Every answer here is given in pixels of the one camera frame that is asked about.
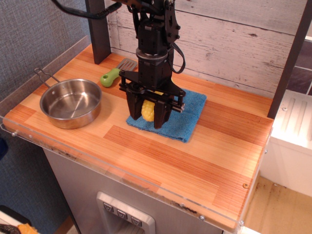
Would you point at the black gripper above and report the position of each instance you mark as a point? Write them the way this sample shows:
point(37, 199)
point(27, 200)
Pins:
point(153, 81)

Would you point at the yellow plastic corn cob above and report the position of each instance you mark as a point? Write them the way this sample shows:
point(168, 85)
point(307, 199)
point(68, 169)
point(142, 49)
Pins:
point(149, 111)

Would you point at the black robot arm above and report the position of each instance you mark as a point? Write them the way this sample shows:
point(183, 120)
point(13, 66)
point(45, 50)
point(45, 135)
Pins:
point(156, 31)

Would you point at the blue cloth napkin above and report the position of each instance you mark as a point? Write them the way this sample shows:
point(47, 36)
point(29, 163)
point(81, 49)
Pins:
point(180, 126)

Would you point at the stainless steel pan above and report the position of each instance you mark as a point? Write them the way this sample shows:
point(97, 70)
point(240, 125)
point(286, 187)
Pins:
point(71, 103)

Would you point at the clear acrylic edge guard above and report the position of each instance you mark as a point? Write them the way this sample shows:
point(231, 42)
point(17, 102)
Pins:
point(211, 176)

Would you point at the grey toy fridge cabinet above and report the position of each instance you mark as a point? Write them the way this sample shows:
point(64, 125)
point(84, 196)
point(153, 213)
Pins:
point(80, 185)

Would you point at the silver dispenser button panel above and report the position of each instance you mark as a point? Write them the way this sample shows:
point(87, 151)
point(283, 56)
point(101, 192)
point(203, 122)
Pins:
point(121, 218)

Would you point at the white toy sink unit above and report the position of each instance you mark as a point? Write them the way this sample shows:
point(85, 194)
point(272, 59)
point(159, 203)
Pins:
point(288, 156)

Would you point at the orange object bottom left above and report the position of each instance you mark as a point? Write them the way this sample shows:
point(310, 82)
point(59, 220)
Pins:
point(27, 229)

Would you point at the green handled grey spatula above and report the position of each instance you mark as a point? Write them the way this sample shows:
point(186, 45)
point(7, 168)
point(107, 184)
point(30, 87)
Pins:
point(126, 64)

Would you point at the dark vertical post left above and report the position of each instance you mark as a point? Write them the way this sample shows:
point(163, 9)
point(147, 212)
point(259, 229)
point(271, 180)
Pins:
point(98, 31)

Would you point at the dark vertical post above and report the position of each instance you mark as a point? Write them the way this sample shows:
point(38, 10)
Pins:
point(291, 60)
point(98, 31)

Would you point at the dark vertical post right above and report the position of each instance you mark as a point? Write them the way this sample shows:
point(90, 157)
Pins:
point(291, 60)

